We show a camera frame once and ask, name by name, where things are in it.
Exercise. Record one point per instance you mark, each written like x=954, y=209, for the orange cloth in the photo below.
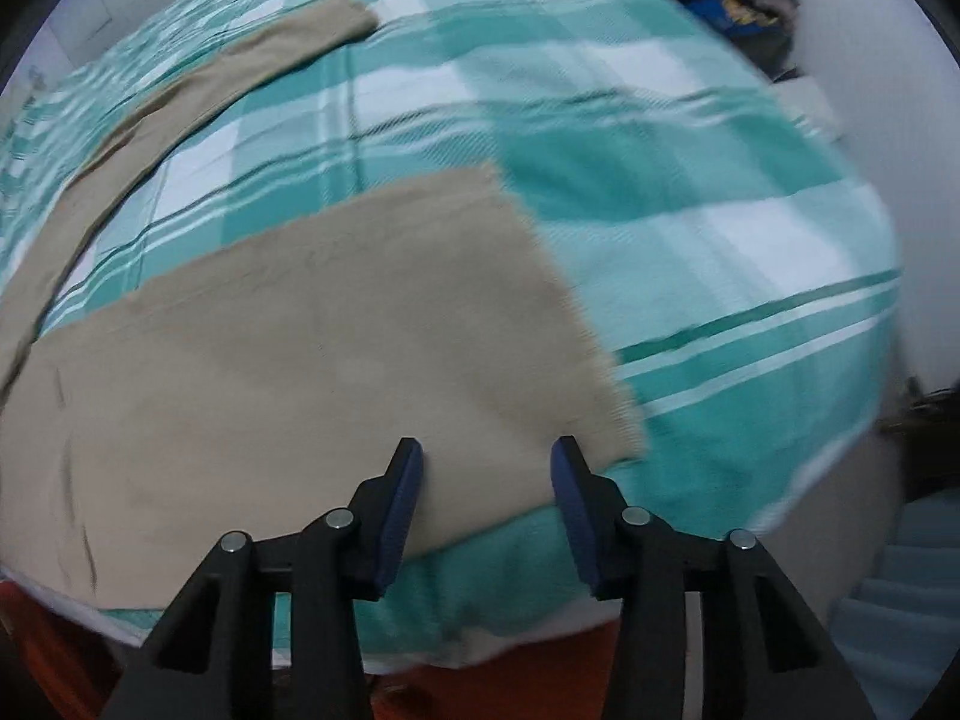
x=517, y=682

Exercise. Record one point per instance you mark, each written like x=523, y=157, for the blue and yellow item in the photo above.
x=731, y=11

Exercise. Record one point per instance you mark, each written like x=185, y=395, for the beige pants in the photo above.
x=300, y=360

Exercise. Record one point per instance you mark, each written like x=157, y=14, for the white bed mattress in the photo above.
x=847, y=525

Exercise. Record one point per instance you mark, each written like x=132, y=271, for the brown wooden furniture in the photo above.
x=926, y=405

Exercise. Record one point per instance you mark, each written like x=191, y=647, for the teal checked blanket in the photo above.
x=660, y=187

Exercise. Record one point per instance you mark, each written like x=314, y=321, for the light blue ribbed mat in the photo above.
x=900, y=600

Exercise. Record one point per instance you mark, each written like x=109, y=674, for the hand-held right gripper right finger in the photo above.
x=570, y=510

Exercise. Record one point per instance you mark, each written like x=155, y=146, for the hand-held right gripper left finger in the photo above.
x=396, y=510

